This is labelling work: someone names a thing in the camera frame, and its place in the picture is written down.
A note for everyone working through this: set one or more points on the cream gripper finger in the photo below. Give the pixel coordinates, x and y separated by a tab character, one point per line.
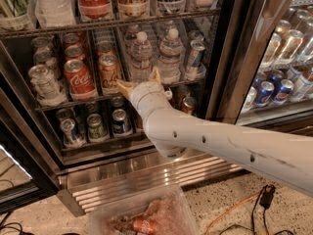
154	75
125	88

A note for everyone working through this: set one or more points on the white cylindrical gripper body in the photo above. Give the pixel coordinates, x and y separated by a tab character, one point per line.
146	91

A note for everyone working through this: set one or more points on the clear water bottle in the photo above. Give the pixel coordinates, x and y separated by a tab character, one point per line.
141	58
168	61

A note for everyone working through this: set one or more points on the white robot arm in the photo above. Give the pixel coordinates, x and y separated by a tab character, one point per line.
282	157

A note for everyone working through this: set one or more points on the blue Pepsi can bottom shelf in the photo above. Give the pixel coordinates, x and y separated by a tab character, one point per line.
121	125

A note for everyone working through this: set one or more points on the copper can bottom shelf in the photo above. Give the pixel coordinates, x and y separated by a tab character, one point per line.
188	105

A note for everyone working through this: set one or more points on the green soda can bottom shelf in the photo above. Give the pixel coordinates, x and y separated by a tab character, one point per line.
96	131

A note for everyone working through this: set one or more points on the stainless steel fridge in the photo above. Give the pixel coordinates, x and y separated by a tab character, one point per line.
102	99

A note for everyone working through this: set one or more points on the red Coca-Cola bottle top shelf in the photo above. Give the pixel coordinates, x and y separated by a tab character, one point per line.
94	9

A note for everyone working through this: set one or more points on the fridge glass door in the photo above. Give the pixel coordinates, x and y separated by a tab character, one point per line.
242	34

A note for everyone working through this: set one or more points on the orange-brown soda can front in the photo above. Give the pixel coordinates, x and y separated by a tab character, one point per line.
110	73

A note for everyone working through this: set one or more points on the red Coca-Cola can front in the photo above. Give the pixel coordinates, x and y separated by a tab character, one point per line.
79	79

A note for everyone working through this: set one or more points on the blue white energy drink can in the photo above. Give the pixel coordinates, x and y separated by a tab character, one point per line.
197	48

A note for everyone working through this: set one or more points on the blue can bottom left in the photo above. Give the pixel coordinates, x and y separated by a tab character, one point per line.
72	137

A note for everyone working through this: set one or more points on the silver diet soda can front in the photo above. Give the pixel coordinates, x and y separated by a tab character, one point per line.
49	92

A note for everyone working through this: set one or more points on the blue Pepsi can behind door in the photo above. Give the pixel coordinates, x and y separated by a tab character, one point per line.
264	92

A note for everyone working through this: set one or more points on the clear plastic bin on floor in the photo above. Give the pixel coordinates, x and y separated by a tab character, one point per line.
166	205

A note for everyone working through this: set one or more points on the red can in bin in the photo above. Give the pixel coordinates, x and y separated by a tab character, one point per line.
145	226

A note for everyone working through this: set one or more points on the black power adapter with cable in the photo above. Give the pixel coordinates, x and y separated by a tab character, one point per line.
264	199

